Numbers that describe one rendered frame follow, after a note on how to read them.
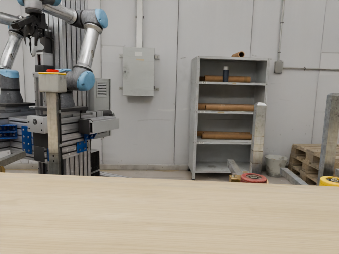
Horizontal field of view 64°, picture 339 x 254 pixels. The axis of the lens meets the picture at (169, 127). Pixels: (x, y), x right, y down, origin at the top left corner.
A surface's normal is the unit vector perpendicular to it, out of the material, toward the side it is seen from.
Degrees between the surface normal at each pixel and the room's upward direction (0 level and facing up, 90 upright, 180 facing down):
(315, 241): 0
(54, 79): 90
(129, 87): 90
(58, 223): 0
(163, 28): 90
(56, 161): 90
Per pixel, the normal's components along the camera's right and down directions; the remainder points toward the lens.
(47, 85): -0.05, 0.15
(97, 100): 0.90, 0.09
